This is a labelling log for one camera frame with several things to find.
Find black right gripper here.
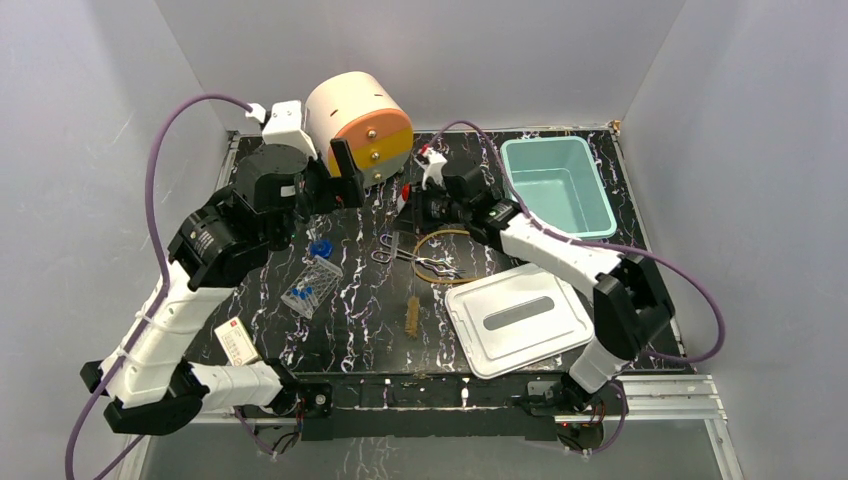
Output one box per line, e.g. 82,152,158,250
388,181,469,237

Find metal test tube clamp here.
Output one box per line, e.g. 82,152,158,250
371,231,400,264

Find brown test tube brush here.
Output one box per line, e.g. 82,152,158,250
404,296,420,339

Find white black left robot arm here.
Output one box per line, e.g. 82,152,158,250
80,138,365,436

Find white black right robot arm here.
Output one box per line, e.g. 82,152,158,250
397,155,675,414

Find yellow rubber tube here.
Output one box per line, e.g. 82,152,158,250
411,229,479,286

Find white squeeze bottle red cap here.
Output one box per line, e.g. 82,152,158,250
396,183,412,215

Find graduated cylinder blue base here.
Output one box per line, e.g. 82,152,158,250
308,229,334,260

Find round cabinet with coloured drawers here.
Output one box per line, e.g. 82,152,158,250
305,71,414,189

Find clear test tube rack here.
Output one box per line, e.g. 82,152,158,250
281,257,343,319

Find teal plastic bin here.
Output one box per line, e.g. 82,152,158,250
500,136,617,240

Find white bin lid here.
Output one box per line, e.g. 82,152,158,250
445,264,593,380

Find white green small box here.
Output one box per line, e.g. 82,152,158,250
214,317,261,366

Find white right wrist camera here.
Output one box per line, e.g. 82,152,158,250
419,146,448,190

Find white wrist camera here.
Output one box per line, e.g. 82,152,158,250
245,100,319,160
419,146,448,190

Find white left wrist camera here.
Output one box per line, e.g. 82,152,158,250
245,100,319,160

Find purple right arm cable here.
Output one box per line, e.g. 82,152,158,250
423,120,727,366

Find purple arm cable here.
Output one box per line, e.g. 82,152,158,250
423,120,727,366
64,93,256,480

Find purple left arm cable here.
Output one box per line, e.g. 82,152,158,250
64,93,256,480

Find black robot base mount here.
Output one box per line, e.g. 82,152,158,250
236,370,627,458

